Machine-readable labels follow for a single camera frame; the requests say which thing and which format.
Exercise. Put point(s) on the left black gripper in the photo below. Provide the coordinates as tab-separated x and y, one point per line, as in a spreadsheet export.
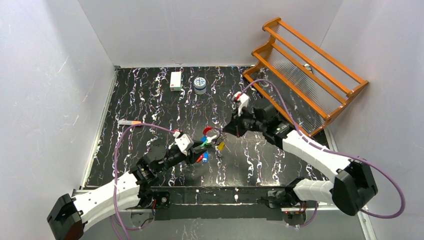
193	154

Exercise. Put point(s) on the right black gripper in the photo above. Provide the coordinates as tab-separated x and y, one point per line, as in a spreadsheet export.
234	125

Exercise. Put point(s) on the metal keyring with red handle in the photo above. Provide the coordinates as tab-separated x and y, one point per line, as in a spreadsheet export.
213	137

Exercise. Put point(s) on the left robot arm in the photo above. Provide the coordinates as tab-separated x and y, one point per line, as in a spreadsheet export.
71	216

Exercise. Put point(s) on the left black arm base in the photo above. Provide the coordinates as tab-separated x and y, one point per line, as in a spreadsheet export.
157	200

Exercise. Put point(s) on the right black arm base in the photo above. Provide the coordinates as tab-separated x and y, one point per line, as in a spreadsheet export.
295	215

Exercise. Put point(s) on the key with red tag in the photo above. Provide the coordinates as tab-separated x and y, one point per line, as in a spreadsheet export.
199	159

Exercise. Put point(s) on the key with blue tag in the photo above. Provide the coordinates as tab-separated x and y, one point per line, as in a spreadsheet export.
205	157

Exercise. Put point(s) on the orange wooden shoe rack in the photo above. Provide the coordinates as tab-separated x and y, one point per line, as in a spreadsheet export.
315	86

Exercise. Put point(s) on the white orange marker tube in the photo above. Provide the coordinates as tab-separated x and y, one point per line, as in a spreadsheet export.
123	122

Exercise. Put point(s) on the white small box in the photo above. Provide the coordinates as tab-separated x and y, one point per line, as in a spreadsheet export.
175	82

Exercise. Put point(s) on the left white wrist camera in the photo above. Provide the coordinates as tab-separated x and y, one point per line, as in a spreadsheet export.
183	141

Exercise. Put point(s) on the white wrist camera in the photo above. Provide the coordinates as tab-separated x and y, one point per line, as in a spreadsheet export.
241	100
183	141

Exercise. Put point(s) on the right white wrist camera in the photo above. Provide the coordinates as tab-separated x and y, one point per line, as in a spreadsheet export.
241	100

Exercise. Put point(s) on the aluminium rail frame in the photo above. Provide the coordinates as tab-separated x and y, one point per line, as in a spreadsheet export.
192	202

